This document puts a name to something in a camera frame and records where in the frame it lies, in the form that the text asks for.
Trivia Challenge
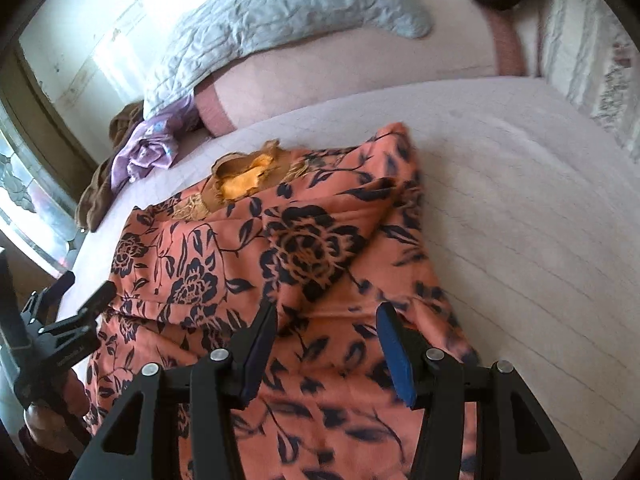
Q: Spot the brown fuzzy cloth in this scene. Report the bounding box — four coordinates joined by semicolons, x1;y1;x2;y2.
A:
76;101;147;234

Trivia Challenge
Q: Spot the person's left hand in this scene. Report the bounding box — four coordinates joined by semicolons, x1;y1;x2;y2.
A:
22;368;93;454

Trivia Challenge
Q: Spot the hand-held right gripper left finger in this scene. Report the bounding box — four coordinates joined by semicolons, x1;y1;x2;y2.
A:
70;302;279;480

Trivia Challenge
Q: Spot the pink quilted bed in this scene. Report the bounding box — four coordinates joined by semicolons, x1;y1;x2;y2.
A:
0;75;640;480

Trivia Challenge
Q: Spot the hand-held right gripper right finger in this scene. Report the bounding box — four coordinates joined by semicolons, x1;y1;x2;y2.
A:
375;302;583;480

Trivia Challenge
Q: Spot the purple printed cloth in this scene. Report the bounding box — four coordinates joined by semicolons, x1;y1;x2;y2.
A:
110;95;203;194

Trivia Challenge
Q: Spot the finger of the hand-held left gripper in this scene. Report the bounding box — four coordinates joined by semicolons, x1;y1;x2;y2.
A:
21;271;77;322
38;280;117;341

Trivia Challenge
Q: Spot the grey quilted pillow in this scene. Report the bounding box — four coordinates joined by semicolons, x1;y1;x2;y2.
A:
142;0;434;121

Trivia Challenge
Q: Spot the pink bolster cushion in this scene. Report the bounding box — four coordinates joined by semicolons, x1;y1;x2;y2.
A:
192;0;527;139

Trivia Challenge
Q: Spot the striped beige pillow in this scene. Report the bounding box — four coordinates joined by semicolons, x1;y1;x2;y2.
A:
537;0;640;161

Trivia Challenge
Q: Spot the orange black floral garment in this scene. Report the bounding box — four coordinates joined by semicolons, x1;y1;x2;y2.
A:
82;121;482;480

